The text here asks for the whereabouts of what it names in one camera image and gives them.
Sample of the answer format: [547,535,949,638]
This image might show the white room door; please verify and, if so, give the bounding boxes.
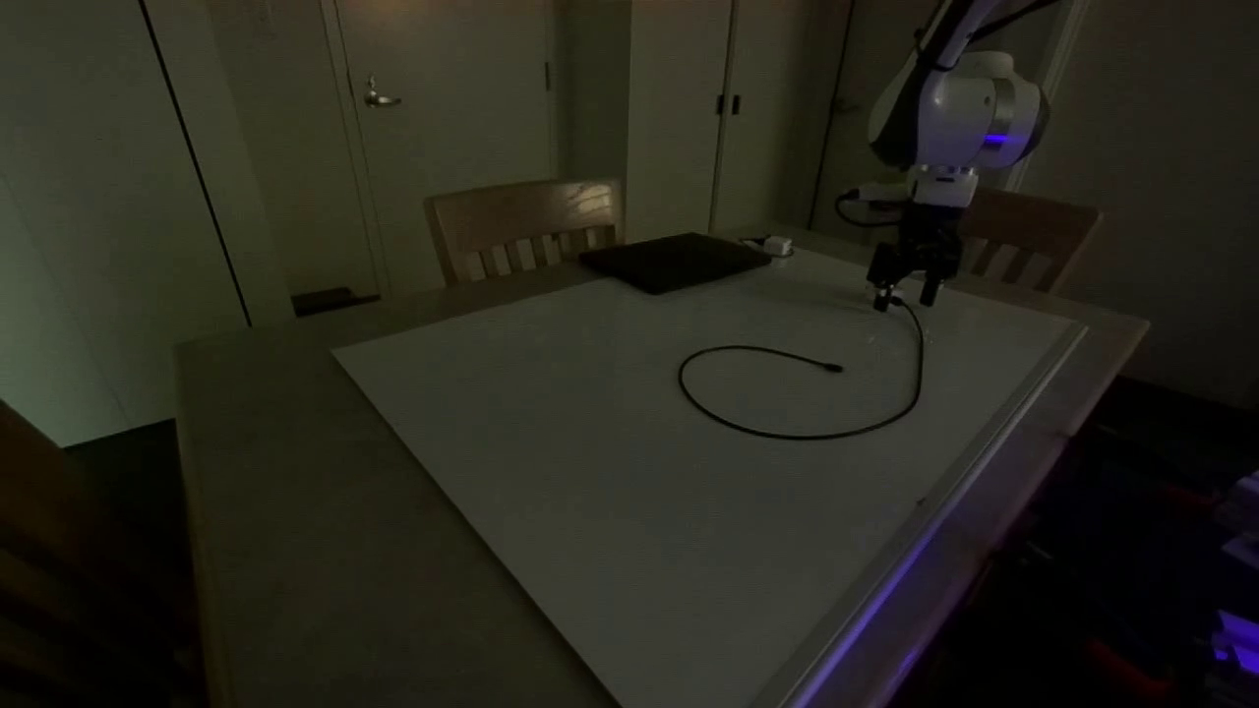
[319,0,567,297]

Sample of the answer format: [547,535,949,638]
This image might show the small black floor box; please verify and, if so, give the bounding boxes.
[286,282,387,319]

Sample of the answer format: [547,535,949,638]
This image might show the white robot base blue lights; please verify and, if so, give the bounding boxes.
[1206,463,1259,686]

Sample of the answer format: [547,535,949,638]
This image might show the thick black arm hose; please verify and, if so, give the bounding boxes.
[833,0,1014,172]

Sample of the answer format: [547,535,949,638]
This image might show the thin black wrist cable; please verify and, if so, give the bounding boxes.
[833,184,916,235]

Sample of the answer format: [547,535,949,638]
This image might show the black closed laptop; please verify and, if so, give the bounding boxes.
[578,227,781,301]

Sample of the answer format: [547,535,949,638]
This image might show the white table mat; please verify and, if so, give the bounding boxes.
[332,244,1096,708]

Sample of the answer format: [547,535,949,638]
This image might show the black charger cable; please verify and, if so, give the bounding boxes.
[672,305,930,445]

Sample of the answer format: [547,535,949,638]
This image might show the white closet door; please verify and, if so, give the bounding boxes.
[711,0,858,240]
[625,0,731,247]

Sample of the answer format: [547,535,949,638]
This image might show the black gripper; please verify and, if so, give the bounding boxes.
[864,202,968,315]

